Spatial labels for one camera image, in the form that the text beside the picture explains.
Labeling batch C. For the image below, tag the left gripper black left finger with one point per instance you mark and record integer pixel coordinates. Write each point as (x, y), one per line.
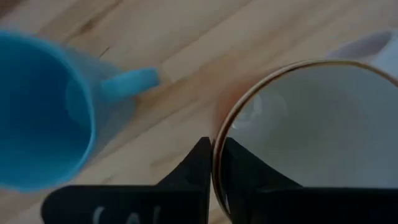
(124, 205)

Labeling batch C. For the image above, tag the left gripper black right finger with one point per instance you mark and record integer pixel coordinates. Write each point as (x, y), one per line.
(280, 205)

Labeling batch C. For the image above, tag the light blue mug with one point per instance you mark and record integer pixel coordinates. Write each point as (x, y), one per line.
(37, 109)

